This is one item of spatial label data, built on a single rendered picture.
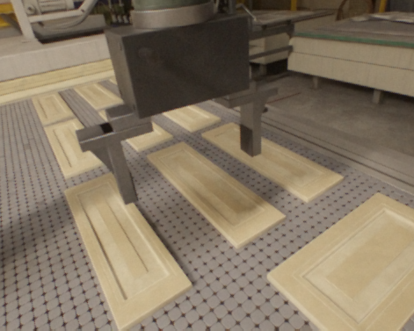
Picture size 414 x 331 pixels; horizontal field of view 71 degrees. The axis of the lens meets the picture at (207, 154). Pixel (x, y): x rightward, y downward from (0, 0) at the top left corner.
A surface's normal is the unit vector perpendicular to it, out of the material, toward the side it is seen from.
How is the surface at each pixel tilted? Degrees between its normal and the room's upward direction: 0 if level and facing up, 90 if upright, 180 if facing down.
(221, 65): 90
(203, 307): 0
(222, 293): 0
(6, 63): 90
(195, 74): 90
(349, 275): 0
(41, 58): 90
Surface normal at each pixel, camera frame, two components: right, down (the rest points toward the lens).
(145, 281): 0.01, -0.77
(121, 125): 0.47, 0.41
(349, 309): -0.26, -0.76
